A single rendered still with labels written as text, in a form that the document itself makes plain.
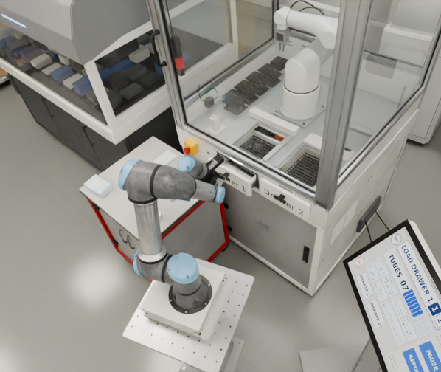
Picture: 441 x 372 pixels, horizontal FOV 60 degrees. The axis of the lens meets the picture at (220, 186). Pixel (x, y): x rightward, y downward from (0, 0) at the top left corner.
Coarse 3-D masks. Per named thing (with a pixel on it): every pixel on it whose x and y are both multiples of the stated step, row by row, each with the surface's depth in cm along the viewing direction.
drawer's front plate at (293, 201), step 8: (264, 184) 191; (272, 184) 187; (264, 192) 195; (272, 192) 190; (280, 192) 185; (288, 192) 183; (288, 200) 184; (296, 200) 180; (288, 208) 189; (296, 208) 184; (304, 208) 180; (304, 216) 184
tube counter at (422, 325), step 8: (408, 280) 127; (400, 288) 128; (408, 288) 126; (408, 296) 125; (416, 296) 123; (408, 304) 124; (416, 304) 122; (416, 312) 121; (416, 320) 120; (424, 320) 118; (424, 328) 118
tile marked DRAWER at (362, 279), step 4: (364, 272) 142; (356, 276) 144; (360, 276) 143; (364, 276) 141; (360, 280) 142; (364, 280) 141; (368, 280) 139; (360, 284) 142; (364, 284) 140; (368, 284) 139; (360, 288) 141; (364, 288) 140; (368, 288) 138; (364, 292) 139; (368, 292) 138; (372, 292) 136; (364, 296) 139; (368, 296) 137
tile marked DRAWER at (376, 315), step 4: (372, 300) 135; (376, 300) 134; (368, 304) 136; (372, 304) 135; (376, 304) 134; (368, 308) 136; (372, 308) 134; (376, 308) 133; (372, 312) 134; (376, 312) 133; (380, 312) 132; (372, 316) 133; (376, 316) 132; (380, 316) 131; (372, 320) 133; (376, 320) 132; (380, 320) 131; (384, 320) 129; (376, 324) 131; (380, 324) 130; (384, 324) 129; (376, 328) 131
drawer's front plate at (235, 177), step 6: (216, 168) 204; (222, 168) 199; (228, 168) 197; (234, 174) 194; (234, 180) 198; (240, 180) 193; (246, 180) 191; (234, 186) 202; (240, 186) 197; (246, 186) 193; (246, 192) 197
